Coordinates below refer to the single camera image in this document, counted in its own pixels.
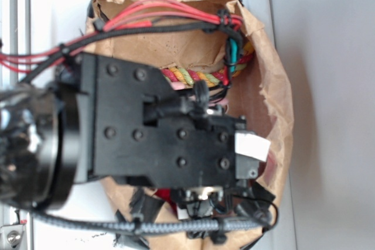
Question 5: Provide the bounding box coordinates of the grey braided cable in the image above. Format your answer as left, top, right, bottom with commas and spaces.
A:
29, 208, 273, 236

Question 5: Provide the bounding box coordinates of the red crumpled paper ball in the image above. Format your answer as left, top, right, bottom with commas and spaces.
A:
154, 189, 178, 215

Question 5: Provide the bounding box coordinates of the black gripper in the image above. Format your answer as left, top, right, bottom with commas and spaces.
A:
56, 53, 272, 227

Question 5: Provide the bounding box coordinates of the red wire bundle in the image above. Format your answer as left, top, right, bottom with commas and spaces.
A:
0, 0, 244, 74

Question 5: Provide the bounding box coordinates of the aluminium frame rail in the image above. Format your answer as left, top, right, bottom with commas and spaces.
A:
1, 0, 34, 249

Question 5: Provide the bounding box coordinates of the pink plush bunny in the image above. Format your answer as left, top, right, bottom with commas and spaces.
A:
170, 82, 229, 113

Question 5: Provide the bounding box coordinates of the black braided cable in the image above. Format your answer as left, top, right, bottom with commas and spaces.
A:
17, 23, 244, 84

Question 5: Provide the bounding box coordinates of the multicolour twisted rope toy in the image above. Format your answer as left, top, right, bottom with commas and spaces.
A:
161, 42, 254, 87

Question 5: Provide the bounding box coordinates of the brown paper bag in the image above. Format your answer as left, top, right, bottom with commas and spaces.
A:
84, 0, 295, 250

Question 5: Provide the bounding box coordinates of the silver corner bracket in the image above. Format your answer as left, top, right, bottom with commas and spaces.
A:
1, 224, 28, 250

